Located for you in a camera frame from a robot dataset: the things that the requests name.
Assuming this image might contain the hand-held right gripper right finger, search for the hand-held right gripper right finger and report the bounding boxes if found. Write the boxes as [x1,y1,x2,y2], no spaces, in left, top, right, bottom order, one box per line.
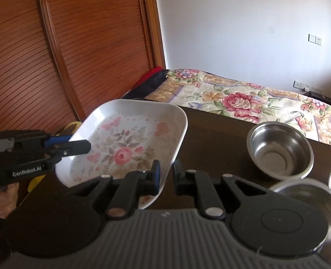
[172,159,270,220]

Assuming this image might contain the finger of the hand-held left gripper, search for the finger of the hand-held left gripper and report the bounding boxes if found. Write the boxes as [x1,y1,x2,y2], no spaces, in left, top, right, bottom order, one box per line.
[44,135,73,147]
[52,139,92,157]

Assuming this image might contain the floral bed blanket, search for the floral bed blanket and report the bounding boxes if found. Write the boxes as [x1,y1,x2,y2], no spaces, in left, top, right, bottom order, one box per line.
[143,69,331,149]

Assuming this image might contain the red cloth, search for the red cloth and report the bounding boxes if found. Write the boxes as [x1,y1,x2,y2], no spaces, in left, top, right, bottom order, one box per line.
[132,67,164,90]

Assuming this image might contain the medium steel bowl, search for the medium steel bowl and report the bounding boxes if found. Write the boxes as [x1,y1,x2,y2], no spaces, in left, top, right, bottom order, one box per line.
[247,122,314,180]

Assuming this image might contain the large steel bowl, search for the large steel bowl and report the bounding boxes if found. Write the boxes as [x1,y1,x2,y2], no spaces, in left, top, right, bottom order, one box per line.
[268,178,331,269]

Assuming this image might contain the person's left hand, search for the person's left hand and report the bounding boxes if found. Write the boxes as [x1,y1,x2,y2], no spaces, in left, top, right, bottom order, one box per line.
[0,183,19,219]

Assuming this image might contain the dark cloth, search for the dark cloth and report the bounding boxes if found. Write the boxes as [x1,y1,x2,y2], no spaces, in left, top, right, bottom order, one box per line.
[121,70,169,100]

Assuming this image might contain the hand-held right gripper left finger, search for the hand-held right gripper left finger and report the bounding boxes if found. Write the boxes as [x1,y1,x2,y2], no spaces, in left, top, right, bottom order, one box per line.
[67,159,162,221]

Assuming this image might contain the black box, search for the black box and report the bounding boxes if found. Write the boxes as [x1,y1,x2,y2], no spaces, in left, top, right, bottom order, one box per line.
[308,91,331,107]

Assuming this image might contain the floral square plate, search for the floral square plate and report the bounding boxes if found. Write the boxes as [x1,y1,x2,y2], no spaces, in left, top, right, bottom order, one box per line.
[55,99,188,210]

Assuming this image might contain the brown slatted wooden wardrobe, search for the brown slatted wooden wardrobe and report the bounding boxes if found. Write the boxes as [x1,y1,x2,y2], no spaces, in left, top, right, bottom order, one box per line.
[0,0,166,138]

